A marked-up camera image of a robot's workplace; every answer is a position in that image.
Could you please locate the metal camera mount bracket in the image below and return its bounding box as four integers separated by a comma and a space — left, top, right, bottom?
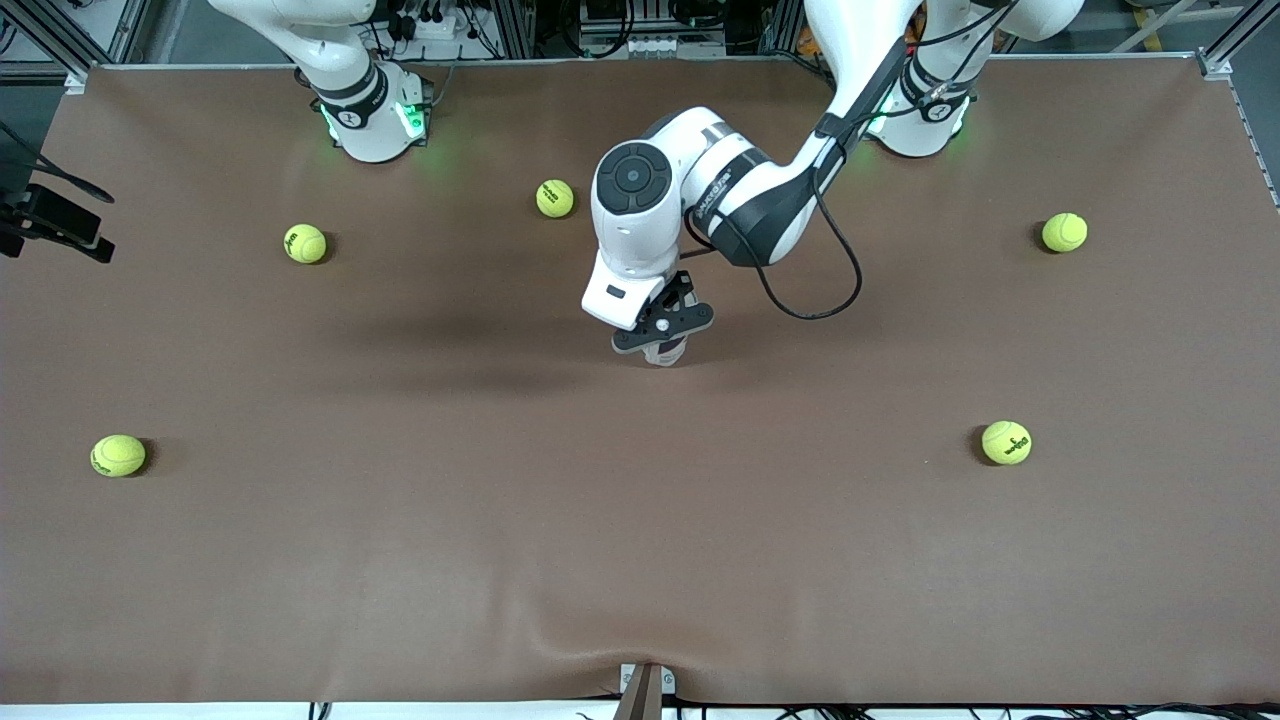
612, 662, 677, 720

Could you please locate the brown table mat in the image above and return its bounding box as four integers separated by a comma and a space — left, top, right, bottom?
0, 55, 1280, 706

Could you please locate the green lit base box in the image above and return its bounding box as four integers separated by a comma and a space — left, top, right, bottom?
398, 78, 434, 141

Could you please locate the aluminium frame strut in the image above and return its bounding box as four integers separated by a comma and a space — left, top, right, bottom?
760, 0, 803, 56
490, 0, 538, 59

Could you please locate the white power strip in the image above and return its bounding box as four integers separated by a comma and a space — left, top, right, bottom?
385, 12, 457, 43

